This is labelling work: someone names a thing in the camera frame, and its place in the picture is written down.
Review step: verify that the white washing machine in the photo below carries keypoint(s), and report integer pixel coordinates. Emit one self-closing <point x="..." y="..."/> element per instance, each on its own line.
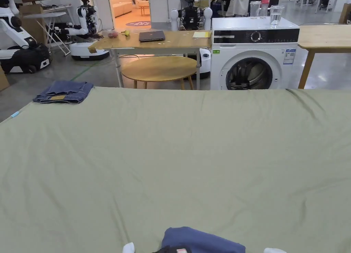
<point x="246" y="64"/>

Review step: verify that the dark blue shirt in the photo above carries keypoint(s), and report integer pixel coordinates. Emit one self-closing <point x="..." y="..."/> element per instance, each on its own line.
<point x="203" y="240"/>

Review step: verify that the cream sofa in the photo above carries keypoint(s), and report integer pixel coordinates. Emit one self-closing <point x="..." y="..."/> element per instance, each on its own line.
<point x="122" y="5"/>

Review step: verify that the white robot with black base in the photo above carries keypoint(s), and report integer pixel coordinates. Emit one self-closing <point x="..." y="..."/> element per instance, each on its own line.
<point x="16" y="44"/>

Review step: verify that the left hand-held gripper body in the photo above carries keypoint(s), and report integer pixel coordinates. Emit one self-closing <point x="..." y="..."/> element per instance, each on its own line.
<point x="129" y="248"/>

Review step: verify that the white wheeled robot with arm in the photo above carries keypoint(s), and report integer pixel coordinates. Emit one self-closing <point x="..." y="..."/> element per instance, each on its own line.
<point x="85" y="28"/>

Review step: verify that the brown carton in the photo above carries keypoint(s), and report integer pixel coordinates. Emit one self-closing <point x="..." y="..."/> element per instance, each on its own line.
<point x="31" y="16"/>

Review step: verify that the black humanoid robot white shoulders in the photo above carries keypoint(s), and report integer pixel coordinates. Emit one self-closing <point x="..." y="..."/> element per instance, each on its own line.
<point x="192" y="16"/>

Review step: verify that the bed with pale green sheet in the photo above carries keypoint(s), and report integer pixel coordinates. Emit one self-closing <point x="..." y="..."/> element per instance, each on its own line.
<point x="175" y="160"/>

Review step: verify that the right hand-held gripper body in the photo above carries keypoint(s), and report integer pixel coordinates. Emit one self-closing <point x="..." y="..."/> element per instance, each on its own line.
<point x="274" y="250"/>

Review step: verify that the folded blue jeans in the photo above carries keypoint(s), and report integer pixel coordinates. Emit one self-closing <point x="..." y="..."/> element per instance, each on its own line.
<point x="68" y="92"/>

